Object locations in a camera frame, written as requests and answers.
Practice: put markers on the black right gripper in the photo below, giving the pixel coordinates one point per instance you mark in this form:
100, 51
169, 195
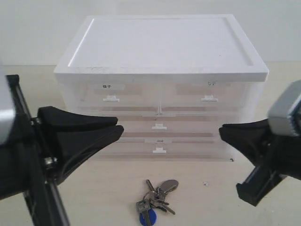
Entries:
274, 157

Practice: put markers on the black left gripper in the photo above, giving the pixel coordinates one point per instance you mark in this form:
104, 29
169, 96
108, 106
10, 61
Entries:
24, 171

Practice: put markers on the key bunch with blue tag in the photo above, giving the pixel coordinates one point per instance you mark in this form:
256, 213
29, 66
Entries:
155, 198

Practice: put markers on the white translucent drawer cabinet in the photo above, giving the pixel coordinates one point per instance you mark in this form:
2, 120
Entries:
162, 50

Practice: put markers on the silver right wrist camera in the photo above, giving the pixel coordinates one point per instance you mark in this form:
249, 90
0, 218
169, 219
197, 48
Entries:
284, 116

